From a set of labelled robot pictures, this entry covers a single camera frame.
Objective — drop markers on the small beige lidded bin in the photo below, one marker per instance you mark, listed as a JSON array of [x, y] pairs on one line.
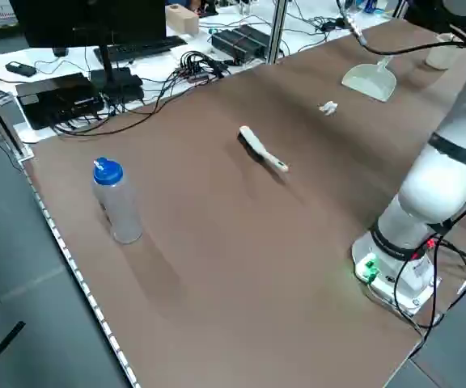
[[439, 56]]

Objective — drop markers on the white brush with black bristles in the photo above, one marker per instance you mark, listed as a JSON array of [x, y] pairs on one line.
[[257, 145]]

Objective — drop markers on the black flat computer box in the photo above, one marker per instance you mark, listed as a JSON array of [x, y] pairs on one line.
[[55, 95]]

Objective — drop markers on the black mouse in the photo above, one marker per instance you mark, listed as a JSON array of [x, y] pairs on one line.
[[60, 51]]

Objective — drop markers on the white paper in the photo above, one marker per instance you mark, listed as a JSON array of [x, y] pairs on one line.
[[328, 108]]

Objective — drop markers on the black finned power box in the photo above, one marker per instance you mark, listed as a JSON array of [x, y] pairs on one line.
[[257, 35], [233, 44]]

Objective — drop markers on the black monitor with stand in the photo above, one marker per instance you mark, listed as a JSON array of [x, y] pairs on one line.
[[75, 20]]

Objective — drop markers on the black power adapter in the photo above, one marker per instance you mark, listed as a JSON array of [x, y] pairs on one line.
[[342, 23], [328, 26]]

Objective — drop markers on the pale green dustpan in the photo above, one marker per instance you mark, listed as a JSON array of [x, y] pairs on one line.
[[368, 83]]

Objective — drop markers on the wooden block with hole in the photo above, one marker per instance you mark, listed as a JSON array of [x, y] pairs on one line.
[[182, 20]]

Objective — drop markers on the small black handheld device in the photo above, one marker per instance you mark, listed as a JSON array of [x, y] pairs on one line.
[[20, 68]]

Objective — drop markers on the black keyboard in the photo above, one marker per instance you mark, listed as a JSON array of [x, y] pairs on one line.
[[148, 46]]

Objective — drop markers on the aluminium post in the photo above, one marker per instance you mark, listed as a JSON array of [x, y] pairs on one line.
[[277, 32]]

